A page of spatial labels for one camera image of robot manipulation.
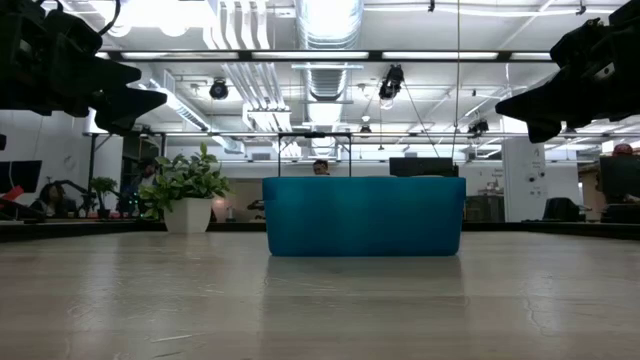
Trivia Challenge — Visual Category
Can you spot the black aluminium table frame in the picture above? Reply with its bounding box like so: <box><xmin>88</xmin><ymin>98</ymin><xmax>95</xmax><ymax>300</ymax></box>
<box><xmin>0</xmin><ymin>219</ymin><xmax>640</xmax><ymax>244</ymax></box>

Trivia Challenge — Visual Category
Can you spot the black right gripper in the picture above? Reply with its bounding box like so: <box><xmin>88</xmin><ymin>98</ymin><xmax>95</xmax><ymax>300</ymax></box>
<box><xmin>494</xmin><ymin>0</ymin><xmax>640</xmax><ymax>144</ymax></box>

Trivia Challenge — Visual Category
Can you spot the black round ceiling fixture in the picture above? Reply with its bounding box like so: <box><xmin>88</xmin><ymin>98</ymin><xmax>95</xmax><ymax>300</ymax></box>
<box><xmin>208</xmin><ymin>78</ymin><xmax>230</xmax><ymax>101</ymax></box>

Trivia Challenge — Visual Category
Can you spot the silver ceiling air duct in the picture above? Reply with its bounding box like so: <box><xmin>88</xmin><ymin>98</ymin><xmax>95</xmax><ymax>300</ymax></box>
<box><xmin>293</xmin><ymin>0</ymin><xmax>365</xmax><ymax>50</ymax></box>

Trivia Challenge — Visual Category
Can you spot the black overhead bar with lights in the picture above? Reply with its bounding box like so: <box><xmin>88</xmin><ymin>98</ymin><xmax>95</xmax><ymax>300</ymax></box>
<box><xmin>94</xmin><ymin>48</ymin><xmax>560</xmax><ymax>63</ymax></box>

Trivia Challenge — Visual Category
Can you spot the black office chair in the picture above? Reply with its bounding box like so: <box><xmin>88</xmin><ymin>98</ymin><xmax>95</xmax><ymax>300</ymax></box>
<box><xmin>542</xmin><ymin>196</ymin><xmax>582</xmax><ymax>223</ymax></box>

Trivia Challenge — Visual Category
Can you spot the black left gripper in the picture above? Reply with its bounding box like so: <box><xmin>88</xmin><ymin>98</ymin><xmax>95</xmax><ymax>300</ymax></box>
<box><xmin>0</xmin><ymin>0</ymin><xmax>169</xmax><ymax>136</ymax></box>

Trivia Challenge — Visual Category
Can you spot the blue plastic basket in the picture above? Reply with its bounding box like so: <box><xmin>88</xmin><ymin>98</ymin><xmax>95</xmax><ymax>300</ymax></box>
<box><xmin>261</xmin><ymin>175</ymin><xmax>467</xmax><ymax>258</ymax></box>

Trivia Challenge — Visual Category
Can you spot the black computer monitor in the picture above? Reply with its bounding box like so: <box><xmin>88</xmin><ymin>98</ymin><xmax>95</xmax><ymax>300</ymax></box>
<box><xmin>598</xmin><ymin>154</ymin><xmax>640</xmax><ymax>204</ymax></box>
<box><xmin>388</xmin><ymin>156</ymin><xmax>459</xmax><ymax>178</ymax></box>
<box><xmin>0</xmin><ymin>159</ymin><xmax>44</xmax><ymax>195</ymax></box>

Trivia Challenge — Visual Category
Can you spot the green plant in white pot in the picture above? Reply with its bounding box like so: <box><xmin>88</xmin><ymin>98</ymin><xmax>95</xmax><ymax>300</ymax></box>
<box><xmin>138</xmin><ymin>142</ymin><xmax>232</xmax><ymax>235</ymax></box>

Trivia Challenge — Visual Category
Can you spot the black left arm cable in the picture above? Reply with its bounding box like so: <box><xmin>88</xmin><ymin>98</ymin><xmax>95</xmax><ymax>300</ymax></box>
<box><xmin>97</xmin><ymin>0</ymin><xmax>123</xmax><ymax>37</ymax></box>

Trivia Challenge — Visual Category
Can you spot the small background potted plant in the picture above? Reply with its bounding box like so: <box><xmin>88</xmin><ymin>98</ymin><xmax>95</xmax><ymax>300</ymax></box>
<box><xmin>89</xmin><ymin>176</ymin><xmax>120</xmax><ymax>221</ymax></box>

